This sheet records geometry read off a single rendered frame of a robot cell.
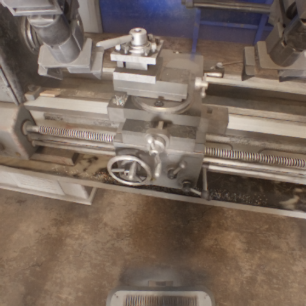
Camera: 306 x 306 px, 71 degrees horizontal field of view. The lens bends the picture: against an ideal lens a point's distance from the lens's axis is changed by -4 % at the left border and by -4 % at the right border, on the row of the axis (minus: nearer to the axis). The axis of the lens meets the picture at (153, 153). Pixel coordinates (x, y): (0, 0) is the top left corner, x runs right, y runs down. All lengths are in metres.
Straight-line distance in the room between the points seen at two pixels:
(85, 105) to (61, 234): 0.94
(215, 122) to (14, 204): 1.57
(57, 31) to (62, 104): 0.77
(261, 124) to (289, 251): 0.99
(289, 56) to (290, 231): 1.49
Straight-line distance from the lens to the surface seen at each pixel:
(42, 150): 1.53
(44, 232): 1.76
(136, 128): 0.92
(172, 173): 1.00
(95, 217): 1.69
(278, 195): 1.45
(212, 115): 1.02
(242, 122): 1.07
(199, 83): 0.92
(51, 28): 0.44
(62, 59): 0.50
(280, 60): 0.53
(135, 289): 1.25
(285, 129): 1.14
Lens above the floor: 1.49
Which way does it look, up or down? 48 degrees down
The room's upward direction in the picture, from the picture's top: straight up
